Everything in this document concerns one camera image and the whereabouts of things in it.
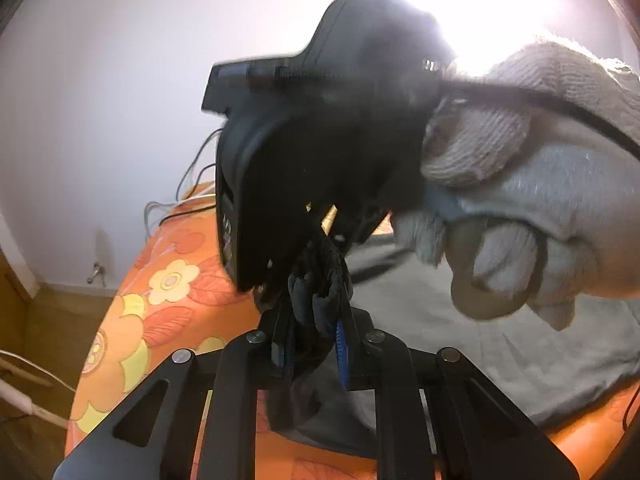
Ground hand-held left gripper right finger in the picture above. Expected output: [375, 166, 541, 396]
[335, 310, 581, 480]

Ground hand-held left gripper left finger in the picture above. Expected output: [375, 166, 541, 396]
[52, 310, 296, 480]

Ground black pants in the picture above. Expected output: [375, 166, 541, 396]
[265, 230, 640, 458]

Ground person's right hand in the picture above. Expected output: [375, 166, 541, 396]
[392, 37, 640, 332]

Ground orange floral blanket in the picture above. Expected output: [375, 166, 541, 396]
[65, 182, 640, 480]

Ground black cable with inline remote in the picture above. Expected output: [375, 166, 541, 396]
[160, 127, 224, 226]

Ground white lamp cable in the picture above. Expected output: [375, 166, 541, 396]
[0, 350, 76, 392]

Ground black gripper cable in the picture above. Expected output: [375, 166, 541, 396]
[440, 77, 640, 157]

